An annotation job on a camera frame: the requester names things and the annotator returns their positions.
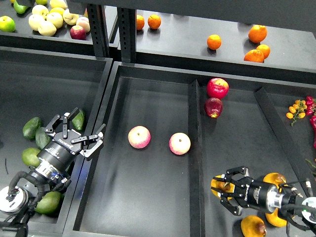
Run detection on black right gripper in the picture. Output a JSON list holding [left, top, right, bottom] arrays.
[[211, 166, 278, 216]]

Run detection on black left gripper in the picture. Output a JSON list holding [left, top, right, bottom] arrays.
[[38, 107, 107, 172]]

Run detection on dark green avocado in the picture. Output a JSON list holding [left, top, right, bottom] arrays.
[[66, 161, 75, 176]]

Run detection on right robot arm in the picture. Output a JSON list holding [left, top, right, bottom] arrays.
[[210, 166, 316, 233]]

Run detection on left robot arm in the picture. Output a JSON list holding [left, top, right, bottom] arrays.
[[0, 108, 106, 237]]

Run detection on dark avocado top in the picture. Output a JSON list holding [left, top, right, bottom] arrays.
[[72, 109, 85, 131]]

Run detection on yellow pear bottom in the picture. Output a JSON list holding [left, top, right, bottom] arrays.
[[240, 215, 266, 237]]

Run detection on dark avocado elongated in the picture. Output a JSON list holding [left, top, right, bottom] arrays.
[[35, 127, 52, 150]]

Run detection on dark avocado upper left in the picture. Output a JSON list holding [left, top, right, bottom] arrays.
[[22, 117, 42, 140]]

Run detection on light green avocado left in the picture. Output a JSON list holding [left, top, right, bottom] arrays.
[[22, 148, 40, 167]]

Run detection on light green avocado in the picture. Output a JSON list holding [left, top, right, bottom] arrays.
[[22, 148, 40, 167], [35, 191, 62, 215]]

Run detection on light green avocado lower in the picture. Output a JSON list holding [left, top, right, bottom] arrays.
[[35, 191, 62, 215]]

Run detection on pale yellow pear front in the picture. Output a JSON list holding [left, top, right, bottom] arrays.
[[38, 21, 57, 36]]

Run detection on pale yellow pear centre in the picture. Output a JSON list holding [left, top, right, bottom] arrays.
[[46, 12, 64, 29]]

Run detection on pale yellow pear left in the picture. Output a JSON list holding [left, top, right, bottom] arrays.
[[28, 14, 45, 31]]

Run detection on yellow pear shelf back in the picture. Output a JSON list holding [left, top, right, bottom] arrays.
[[49, 7, 65, 16]]

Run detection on pale yellow pear back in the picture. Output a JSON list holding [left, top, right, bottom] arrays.
[[32, 4, 49, 17]]

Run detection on black tray divider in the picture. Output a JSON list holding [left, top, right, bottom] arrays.
[[188, 80, 205, 237]]

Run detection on pink apple left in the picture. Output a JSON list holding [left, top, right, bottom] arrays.
[[128, 125, 151, 149]]

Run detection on pink apple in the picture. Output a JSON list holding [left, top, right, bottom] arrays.
[[169, 132, 191, 155], [128, 125, 151, 149]]

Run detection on pink apple right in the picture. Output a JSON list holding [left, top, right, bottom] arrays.
[[169, 132, 191, 155]]

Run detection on dark red apple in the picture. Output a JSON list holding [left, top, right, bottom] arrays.
[[204, 97, 223, 119]]

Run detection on black centre tray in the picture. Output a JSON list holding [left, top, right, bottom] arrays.
[[63, 61, 316, 237]]

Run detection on red apple on shelf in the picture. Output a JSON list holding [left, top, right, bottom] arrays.
[[70, 25, 86, 40]]

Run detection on cherry tomato bunch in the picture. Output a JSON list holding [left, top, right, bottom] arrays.
[[286, 100, 308, 126]]

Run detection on bright red apple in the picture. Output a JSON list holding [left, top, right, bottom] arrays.
[[206, 78, 229, 99]]

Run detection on pale pink peach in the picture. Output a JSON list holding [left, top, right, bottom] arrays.
[[76, 16, 90, 33]]

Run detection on red chili peppers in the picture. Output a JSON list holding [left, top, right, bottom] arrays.
[[306, 96, 316, 148]]

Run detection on orange tangerine far left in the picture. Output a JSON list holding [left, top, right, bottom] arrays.
[[136, 14, 145, 31]]

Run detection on green apple on shelf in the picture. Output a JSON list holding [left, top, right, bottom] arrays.
[[0, 16, 16, 33]]

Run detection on green fruit top left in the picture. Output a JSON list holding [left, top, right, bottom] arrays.
[[13, 1, 29, 14]]

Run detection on orange front right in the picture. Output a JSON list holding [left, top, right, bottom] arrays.
[[244, 49, 265, 63]]

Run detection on orange small right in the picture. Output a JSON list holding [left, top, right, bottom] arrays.
[[256, 44, 271, 59]]

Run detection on black shelf post left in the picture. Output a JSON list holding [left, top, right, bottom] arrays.
[[86, 3, 110, 57]]

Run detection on black shelf post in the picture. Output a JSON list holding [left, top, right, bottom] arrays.
[[86, 3, 110, 57], [117, 7, 136, 63]]

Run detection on black shelf post right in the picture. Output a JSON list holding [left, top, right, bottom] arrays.
[[117, 7, 136, 63]]

